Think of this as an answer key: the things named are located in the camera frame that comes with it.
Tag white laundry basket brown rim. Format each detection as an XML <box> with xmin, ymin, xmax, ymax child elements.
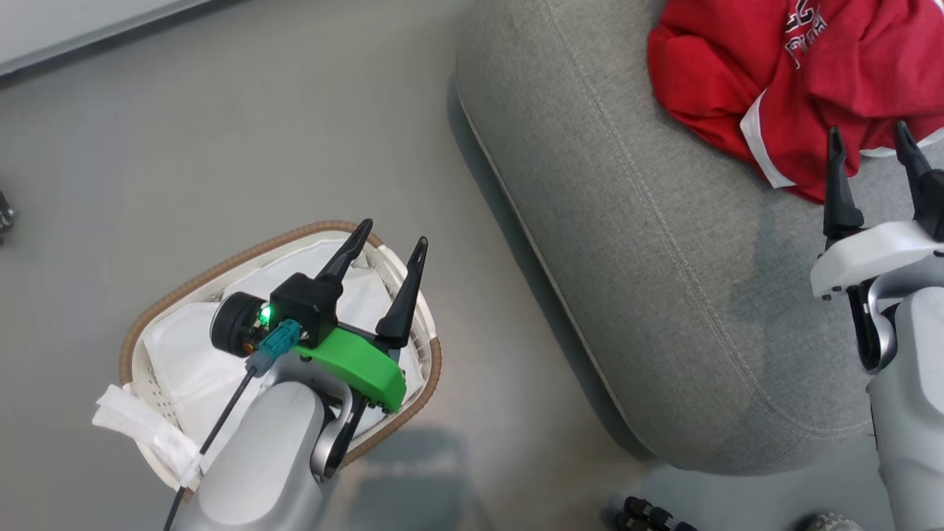
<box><xmin>119</xmin><ymin>220</ymin><xmax>443</xmax><ymax>491</ymax></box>

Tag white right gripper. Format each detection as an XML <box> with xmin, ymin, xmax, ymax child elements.
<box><xmin>810</xmin><ymin>120</ymin><xmax>944</xmax><ymax>300</ymax></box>

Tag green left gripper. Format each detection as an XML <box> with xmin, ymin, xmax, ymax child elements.
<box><xmin>294</xmin><ymin>218</ymin><xmax>428</xmax><ymax>414</ymax></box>

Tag grey fabric sofa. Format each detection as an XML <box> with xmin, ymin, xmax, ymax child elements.
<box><xmin>454</xmin><ymin>0</ymin><xmax>944</xmax><ymax>476</ymax></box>

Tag white basket liner cloth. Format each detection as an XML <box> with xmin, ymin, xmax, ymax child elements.
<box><xmin>92</xmin><ymin>237</ymin><xmax>425</xmax><ymax>491</ymax></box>

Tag black cable with teal connector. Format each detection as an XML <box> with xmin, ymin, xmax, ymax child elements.
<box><xmin>164</xmin><ymin>319</ymin><xmax>303</xmax><ymax>531</ymax></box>

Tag red shirt with white trim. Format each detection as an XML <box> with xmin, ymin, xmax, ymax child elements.
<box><xmin>648</xmin><ymin>0</ymin><xmax>944</xmax><ymax>204</ymax></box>

